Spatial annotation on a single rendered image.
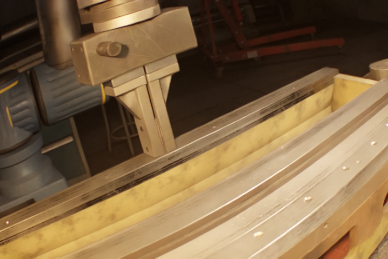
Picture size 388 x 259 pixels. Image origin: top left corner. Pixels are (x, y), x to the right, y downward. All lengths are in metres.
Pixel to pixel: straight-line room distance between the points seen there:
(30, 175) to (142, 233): 1.02
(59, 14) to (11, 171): 0.49
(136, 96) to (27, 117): 0.86
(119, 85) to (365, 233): 0.32
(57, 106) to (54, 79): 0.08
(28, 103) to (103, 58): 0.88
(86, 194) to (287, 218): 0.22
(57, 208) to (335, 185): 0.29
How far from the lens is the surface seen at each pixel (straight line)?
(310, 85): 0.68
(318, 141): 0.49
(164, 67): 0.53
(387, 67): 0.72
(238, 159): 0.62
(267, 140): 0.65
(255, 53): 5.05
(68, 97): 1.37
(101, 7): 0.49
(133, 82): 0.51
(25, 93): 1.35
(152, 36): 0.51
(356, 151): 0.49
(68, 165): 3.31
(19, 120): 1.36
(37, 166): 1.42
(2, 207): 1.39
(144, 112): 0.52
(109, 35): 0.49
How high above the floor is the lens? 1.29
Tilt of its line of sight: 20 degrees down
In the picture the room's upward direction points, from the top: 14 degrees counter-clockwise
